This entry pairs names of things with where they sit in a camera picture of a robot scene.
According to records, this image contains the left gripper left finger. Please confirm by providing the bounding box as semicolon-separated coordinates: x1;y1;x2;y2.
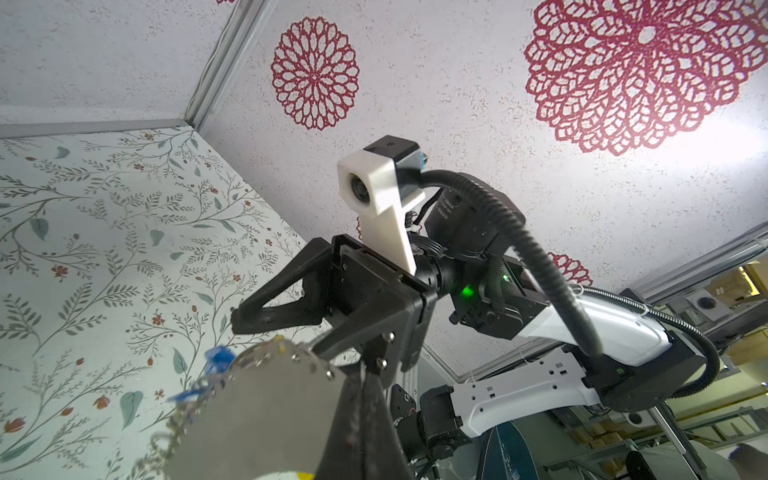
315;365;363;480

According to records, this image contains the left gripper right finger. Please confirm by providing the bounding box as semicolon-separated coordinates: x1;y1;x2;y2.
361;366;413;480

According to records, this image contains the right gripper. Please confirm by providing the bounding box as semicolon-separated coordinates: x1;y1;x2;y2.
230;235;438;388

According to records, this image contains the blue key tag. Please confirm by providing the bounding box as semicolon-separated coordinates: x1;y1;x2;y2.
168;346;236;404

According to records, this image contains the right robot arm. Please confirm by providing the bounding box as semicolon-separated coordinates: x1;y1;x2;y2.
231;171;719;461

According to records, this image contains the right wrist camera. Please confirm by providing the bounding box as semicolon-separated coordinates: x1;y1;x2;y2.
337;135;425;275

